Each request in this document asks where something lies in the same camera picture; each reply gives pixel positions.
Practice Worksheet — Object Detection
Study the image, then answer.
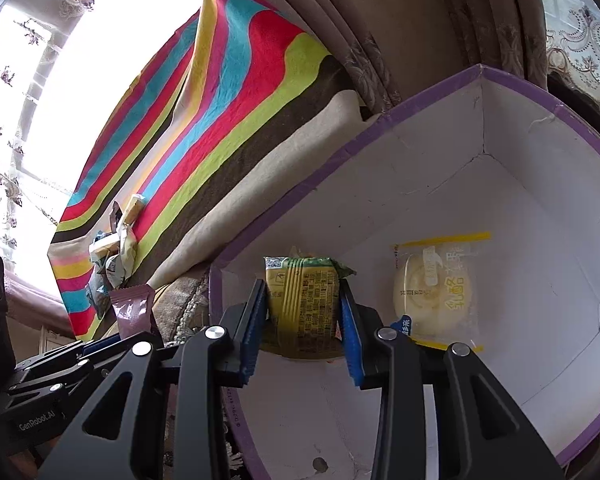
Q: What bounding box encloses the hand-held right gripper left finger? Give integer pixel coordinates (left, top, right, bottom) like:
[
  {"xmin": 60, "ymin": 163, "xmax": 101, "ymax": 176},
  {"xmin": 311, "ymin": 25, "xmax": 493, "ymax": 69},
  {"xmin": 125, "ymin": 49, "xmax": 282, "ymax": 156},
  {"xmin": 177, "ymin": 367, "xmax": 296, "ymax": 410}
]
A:
[{"xmin": 42, "ymin": 277, "xmax": 269, "ymax": 480}]

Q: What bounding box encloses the white cardboard box purple rim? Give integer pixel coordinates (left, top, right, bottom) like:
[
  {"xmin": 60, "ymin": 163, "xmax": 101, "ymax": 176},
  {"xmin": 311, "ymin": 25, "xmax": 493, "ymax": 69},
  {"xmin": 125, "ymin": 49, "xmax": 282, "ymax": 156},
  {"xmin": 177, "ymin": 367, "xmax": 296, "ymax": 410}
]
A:
[{"xmin": 207, "ymin": 63, "xmax": 600, "ymax": 480}]

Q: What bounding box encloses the brown patterned rug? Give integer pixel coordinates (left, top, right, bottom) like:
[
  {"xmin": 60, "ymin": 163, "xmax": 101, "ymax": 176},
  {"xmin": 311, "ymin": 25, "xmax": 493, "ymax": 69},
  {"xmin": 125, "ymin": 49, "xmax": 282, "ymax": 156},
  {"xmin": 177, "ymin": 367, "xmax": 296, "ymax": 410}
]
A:
[{"xmin": 152, "ymin": 260, "xmax": 218, "ymax": 348}]

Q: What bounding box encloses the beige patterned curtain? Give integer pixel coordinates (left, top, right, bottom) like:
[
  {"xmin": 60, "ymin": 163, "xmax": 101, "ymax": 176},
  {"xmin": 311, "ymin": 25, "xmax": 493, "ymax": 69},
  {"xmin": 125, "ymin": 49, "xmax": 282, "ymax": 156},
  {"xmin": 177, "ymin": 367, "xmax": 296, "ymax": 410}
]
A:
[{"xmin": 95, "ymin": 0, "xmax": 551, "ymax": 122}]

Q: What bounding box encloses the striped colourful blanket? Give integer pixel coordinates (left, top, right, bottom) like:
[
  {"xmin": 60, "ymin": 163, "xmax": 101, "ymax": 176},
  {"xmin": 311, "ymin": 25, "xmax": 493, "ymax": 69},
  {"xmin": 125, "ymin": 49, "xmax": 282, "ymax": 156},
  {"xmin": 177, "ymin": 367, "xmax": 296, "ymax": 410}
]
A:
[{"xmin": 47, "ymin": 0, "xmax": 367, "ymax": 342}]

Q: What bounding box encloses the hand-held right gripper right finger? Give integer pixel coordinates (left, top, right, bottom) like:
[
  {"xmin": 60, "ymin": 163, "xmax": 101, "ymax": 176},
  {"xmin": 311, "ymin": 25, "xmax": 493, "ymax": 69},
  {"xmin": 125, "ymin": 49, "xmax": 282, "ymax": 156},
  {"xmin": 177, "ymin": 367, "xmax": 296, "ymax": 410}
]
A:
[{"xmin": 337, "ymin": 277, "xmax": 567, "ymax": 480}]

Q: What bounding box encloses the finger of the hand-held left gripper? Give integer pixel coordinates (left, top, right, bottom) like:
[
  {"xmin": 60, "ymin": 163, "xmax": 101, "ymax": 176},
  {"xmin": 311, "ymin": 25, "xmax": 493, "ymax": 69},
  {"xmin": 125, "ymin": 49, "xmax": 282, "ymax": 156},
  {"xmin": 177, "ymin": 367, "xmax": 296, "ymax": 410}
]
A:
[
  {"xmin": 4, "ymin": 359, "xmax": 119, "ymax": 402},
  {"xmin": 14, "ymin": 332, "xmax": 157, "ymax": 379}
]

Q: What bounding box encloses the clear packet white bun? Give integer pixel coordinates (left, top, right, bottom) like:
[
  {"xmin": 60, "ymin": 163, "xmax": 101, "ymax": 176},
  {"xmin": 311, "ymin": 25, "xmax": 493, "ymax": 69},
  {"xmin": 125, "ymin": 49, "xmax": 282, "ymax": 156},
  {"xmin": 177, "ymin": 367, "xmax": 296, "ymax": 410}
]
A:
[{"xmin": 392, "ymin": 231, "xmax": 492, "ymax": 353}]

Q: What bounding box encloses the pale yellow cake packet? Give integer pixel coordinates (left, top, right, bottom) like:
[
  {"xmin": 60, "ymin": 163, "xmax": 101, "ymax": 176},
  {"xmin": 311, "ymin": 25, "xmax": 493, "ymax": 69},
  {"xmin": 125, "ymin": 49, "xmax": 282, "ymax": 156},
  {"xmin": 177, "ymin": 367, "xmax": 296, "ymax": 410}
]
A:
[{"xmin": 121, "ymin": 193, "xmax": 147, "ymax": 223}]

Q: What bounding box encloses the clear packet yellow bun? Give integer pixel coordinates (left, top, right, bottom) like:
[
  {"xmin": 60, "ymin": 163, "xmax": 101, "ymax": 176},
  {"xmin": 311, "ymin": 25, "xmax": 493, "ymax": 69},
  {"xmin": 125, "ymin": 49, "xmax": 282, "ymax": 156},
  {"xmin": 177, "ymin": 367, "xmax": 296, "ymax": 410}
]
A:
[{"xmin": 90, "ymin": 232, "xmax": 121, "ymax": 262}]

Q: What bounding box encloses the blue cartoon snack packet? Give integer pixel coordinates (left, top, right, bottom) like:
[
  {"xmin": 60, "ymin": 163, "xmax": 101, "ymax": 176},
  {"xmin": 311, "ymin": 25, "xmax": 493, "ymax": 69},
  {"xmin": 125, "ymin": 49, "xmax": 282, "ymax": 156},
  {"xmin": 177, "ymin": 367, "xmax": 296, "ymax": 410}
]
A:
[{"xmin": 86, "ymin": 275, "xmax": 112, "ymax": 320}]

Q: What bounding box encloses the green yellow snack packet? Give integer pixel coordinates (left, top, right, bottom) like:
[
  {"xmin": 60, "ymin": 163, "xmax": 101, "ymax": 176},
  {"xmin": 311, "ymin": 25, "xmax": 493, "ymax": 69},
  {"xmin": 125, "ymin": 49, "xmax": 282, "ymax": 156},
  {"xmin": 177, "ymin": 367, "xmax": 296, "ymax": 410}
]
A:
[
  {"xmin": 262, "ymin": 255, "xmax": 357, "ymax": 361},
  {"xmin": 105, "ymin": 225, "xmax": 142, "ymax": 287}
]

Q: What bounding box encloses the white lace curtain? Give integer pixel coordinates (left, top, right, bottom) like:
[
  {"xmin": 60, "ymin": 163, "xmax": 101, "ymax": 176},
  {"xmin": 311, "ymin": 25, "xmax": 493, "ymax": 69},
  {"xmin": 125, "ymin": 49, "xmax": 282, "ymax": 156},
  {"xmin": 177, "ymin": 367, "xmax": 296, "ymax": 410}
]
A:
[
  {"xmin": 0, "ymin": 0, "xmax": 206, "ymax": 281},
  {"xmin": 530, "ymin": 0, "xmax": 600, "ymax": 111}
]

